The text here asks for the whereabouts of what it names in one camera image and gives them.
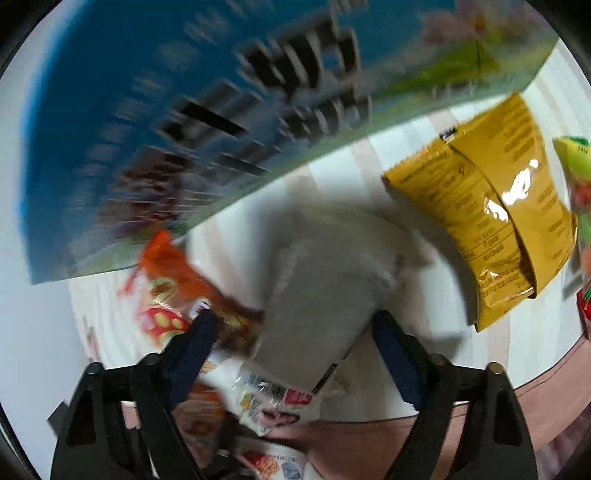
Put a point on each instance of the blue printed cardboard box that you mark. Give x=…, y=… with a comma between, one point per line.
x=115, y=115

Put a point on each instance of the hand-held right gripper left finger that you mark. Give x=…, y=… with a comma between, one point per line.
x=191, y=355

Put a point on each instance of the red snack packet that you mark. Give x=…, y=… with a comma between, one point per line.
x=585, y=314

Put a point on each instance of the white orange snack packet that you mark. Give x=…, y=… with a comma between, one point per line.
x=272, y=464

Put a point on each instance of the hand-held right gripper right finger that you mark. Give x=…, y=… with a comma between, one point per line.
x=397, y=360

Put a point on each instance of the green yellow snack packet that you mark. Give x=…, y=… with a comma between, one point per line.
x=579, y=184

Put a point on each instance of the grey snack packet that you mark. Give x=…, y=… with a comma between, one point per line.
x=314, y=295

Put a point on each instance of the orange mushroom print snack packet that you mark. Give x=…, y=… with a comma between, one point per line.
x=175, y=286

